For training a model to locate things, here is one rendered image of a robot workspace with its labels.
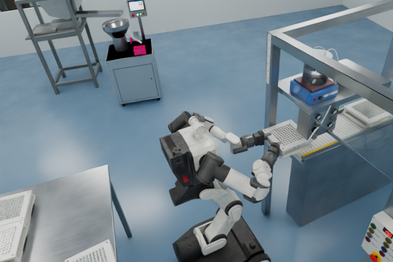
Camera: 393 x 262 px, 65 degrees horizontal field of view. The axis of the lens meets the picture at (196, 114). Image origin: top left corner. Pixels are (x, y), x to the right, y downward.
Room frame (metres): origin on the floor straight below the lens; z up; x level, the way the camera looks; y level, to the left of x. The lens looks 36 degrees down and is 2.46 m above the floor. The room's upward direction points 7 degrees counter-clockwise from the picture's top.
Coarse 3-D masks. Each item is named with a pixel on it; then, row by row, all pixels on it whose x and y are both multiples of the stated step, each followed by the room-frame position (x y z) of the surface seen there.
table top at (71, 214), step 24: (96, 168) 1.65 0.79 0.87; (48, 192) 1.48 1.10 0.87; (72, 192) 1.45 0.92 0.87; (96, 192) 1.42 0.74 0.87; (48, 216) 1.27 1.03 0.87; (72, 216) 1.25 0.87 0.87; (96, 216) 1.22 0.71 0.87; (48, 240) 1.10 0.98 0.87; (72, 240) 1.08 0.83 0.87; (96, 240) 1.05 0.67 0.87
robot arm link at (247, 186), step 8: (232, 168) 1.11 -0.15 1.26; (232, 176) 1.06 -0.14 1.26; (240, 176) 1.07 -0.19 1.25; (232, 184) 1.04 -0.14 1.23; (240, 184) 1.03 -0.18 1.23; (248, 184) 1.03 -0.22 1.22; (256, 184) 1.02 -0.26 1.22; (264, 184) 1.03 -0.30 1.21; (240, 192) 1.02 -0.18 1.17; (248, 192) 1.00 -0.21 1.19; (248, 200) 1.00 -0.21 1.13
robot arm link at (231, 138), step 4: (224, 136) 1.56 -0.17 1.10; (228, 136) 1.55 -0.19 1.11; (232, 136) 1.54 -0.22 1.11; (236, 136) 1.54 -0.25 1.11; (224, 140) 1.55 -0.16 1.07; (228, 140) 1.52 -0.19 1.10; (232, 140) 1.51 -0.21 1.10; (236, 140) 1.50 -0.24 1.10; (232, 144) 1.50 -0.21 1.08; (236, 144) 1.49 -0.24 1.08
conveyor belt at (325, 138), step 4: (320, 136) 1.63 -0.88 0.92; (324, 136) 1.63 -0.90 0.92; (328, 136) 1.62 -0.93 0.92; (316, 140) 1.59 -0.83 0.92; (320, 140) 1.59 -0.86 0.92; (324, 140) 1.58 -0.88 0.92; (328, 140) 1.58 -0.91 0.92; (332, 140) 1.57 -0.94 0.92; (316, 144) 1.55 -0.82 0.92; (320, 144) 1.55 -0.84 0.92; (324, 144) 1.54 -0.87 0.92; (308, 148) 1.53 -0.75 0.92; (312, 148) 1.52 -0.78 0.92; (316, 148) 1.52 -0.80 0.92; (300, 152) 1.50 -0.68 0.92; (304, 152) 1.49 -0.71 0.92; (296, 156) 1.48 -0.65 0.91; (300, 156) 1.46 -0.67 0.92; (300, 160) 1.44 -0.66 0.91
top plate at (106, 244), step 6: (108, 240) 1.00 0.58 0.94; (96, 246) 0.97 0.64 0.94; (102, 246) 0.97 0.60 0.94; (108, 246) 0.96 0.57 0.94; (84, 252) 0.95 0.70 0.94; (90, 252) 0.94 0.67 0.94; (108, 252) 0.93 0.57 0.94; (72, 258) 0.92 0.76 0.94; (96, 258) 0.90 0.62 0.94; (108, 258) 0.89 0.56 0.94; (114, 258) 0.89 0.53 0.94
